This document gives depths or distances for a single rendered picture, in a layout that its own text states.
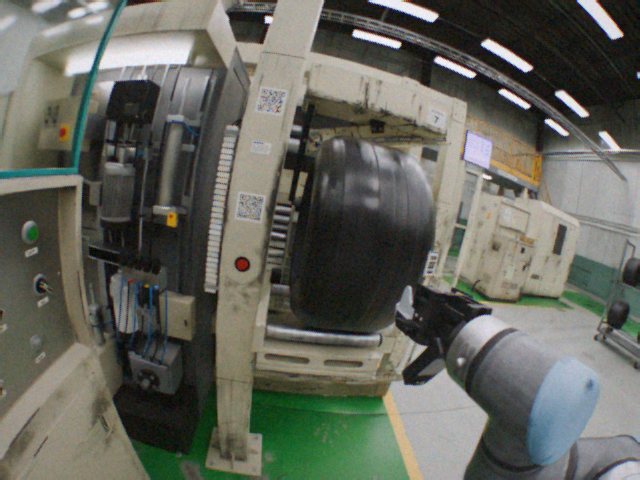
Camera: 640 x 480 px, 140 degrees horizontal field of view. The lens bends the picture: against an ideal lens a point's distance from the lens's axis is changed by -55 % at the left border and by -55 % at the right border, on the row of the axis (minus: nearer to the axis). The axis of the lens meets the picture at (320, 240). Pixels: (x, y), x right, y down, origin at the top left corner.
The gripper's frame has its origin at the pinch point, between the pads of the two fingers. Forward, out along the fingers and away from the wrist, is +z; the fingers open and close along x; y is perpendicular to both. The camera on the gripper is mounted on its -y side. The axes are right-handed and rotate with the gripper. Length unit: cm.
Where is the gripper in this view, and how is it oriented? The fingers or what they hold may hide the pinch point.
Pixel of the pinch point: (402, 309)
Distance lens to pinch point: 50.2
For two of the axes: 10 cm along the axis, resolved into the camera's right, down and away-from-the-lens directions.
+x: -9.7, -1.7, -1.5
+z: -1.4, -1.0, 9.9
